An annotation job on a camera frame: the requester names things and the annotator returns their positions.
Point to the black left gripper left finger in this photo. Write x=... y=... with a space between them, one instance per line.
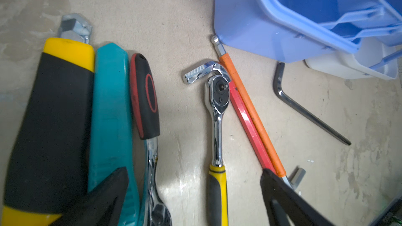
x=100 y=207

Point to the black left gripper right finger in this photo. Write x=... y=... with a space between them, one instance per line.
x=284 y=205

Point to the yellow black handle ratchet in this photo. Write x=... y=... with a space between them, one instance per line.
x=217 y=100

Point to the white and blue toolbox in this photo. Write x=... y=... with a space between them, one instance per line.
x=349 y=39

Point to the teal utility knife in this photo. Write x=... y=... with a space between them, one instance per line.
x=111 y=140

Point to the black yellow utility knife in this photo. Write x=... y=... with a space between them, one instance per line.
x=48 y=171

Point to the black hex key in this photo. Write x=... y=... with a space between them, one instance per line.
x=279 y=92

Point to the red hex key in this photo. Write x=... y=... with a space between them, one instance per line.
x=214 y=67

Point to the red black handle ratchet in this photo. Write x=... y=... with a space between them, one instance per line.
x=146 y=114

